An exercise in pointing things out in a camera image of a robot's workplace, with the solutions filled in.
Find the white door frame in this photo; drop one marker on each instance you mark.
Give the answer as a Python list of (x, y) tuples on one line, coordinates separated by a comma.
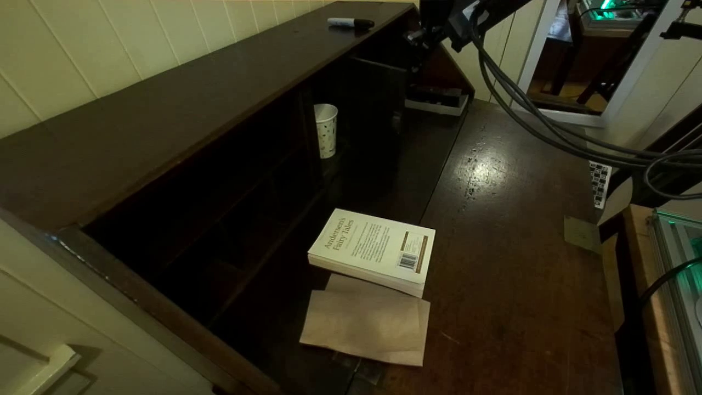
[(523, 57)]

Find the white paperback book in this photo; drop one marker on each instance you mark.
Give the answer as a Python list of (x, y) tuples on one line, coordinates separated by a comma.
[(370, 251)]

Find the black grey marker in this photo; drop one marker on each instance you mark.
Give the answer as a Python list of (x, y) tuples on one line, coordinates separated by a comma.
[(348, 23)]

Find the dark-covered thick book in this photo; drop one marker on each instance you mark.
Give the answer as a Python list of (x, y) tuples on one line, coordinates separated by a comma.
[(440, 100)]

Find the aluminium mounting frame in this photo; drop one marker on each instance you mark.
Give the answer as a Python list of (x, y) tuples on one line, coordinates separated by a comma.
[(683, 271)]

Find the dark wooden secretary desk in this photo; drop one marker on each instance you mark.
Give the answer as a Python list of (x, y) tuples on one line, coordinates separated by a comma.
[(144, 133)]

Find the white perforated basket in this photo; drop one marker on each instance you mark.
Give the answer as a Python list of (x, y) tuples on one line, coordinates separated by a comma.
[(600, 187)]

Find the white dotted paper cup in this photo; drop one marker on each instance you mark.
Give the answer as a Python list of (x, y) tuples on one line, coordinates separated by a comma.
[(325, 130)]

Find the brown paper envelope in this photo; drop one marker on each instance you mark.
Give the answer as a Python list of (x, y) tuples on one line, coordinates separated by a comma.
[(365, 330)]

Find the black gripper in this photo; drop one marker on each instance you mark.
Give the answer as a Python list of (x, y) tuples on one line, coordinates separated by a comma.
[(446, 23)]

